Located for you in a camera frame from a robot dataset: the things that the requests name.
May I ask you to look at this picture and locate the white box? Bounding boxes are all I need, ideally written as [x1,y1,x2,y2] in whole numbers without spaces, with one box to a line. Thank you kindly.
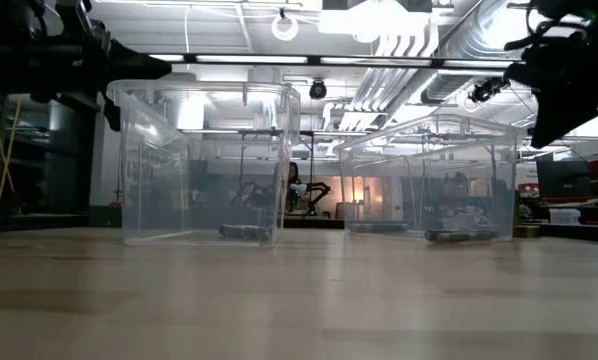
[548,207,582,226]

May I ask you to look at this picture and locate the person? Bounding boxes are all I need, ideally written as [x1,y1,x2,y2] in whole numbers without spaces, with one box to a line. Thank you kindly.
[287,161,301,212]

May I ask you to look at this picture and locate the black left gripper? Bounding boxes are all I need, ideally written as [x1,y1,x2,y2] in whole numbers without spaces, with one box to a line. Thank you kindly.
[53,0,173,101]

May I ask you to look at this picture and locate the black ceiling mounted camera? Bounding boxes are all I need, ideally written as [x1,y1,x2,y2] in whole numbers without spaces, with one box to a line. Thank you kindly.
[467,76,511,105]

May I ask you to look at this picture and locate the crossed yellow sticks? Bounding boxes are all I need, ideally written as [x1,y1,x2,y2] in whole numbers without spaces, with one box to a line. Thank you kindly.
[0,98,23,204]

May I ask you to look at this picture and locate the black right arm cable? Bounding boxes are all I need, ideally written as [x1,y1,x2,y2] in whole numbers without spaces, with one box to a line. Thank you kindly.
[503,18,591,52]

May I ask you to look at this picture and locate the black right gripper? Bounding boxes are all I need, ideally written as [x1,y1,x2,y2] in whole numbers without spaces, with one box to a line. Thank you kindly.
[503,47,598,150]

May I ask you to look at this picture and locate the black background table frame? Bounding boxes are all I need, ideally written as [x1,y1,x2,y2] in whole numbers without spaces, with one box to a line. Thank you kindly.
[178,128,390,217]

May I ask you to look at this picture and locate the clear plastic bin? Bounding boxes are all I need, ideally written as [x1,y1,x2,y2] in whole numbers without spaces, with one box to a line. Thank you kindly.
[106,78,302,248]
[334,113,526,245]

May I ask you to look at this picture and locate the large silver battery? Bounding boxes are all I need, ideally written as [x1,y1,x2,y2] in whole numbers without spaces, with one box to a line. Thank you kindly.
[218,224,248,240]

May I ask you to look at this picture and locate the white ceiling ring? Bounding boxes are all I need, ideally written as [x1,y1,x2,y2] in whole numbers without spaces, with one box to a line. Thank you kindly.
[271,13,300,42]

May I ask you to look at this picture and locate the dark low ledge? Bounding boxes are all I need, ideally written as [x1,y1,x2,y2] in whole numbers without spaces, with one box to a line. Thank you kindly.
[87,205,125,229]

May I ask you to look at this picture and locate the dark wide monitor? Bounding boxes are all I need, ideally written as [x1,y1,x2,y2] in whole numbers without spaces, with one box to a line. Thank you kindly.
[536,158,594,200]

